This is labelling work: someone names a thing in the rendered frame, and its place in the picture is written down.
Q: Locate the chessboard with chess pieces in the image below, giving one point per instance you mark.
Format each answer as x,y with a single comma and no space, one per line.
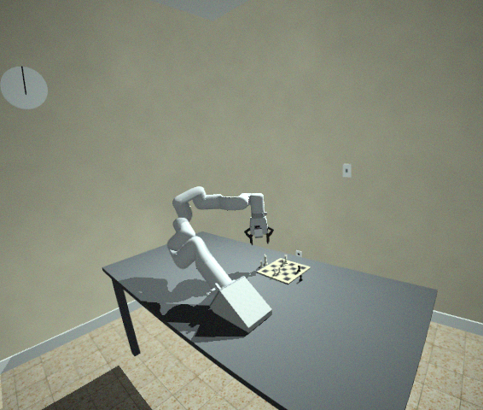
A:
288,272

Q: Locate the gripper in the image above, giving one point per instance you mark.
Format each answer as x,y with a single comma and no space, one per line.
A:
263,224

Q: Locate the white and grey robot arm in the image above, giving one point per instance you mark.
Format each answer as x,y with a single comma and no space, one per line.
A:
185,247

